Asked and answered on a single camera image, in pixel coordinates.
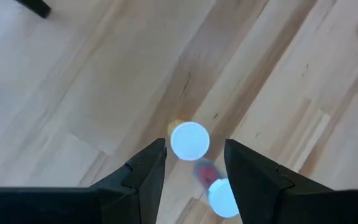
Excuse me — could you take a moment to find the yellow medicine bottle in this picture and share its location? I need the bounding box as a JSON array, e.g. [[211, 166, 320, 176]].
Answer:
[[167, 119, 211, 162]]

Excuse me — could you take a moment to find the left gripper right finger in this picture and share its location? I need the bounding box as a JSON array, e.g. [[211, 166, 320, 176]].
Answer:
[[224, 139, 358, 224]]

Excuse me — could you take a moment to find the blue bottle with red pills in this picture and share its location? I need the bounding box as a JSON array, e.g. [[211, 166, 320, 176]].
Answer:
[[193, 158, 241, 218]]

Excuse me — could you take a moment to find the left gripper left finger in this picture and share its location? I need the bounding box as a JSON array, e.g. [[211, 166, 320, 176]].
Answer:
[[0, 138, 167, 224]]

